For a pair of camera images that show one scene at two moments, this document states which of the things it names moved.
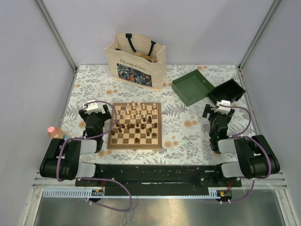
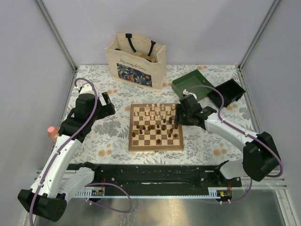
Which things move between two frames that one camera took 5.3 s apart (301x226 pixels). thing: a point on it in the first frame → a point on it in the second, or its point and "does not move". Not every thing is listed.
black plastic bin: [230, 90] does not move
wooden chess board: [138, 126] → [152, 128]
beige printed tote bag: [137, 61] does not move
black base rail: [154, 177] does not move
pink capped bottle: [57, 133] does not move
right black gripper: [210, 109] → [178, 119]
